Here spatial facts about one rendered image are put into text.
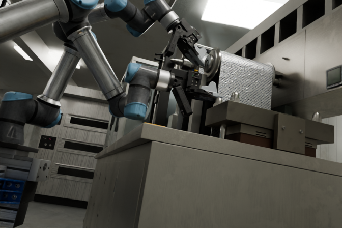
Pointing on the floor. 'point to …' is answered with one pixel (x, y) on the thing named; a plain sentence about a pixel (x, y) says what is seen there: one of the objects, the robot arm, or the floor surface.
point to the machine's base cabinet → (207, 192)
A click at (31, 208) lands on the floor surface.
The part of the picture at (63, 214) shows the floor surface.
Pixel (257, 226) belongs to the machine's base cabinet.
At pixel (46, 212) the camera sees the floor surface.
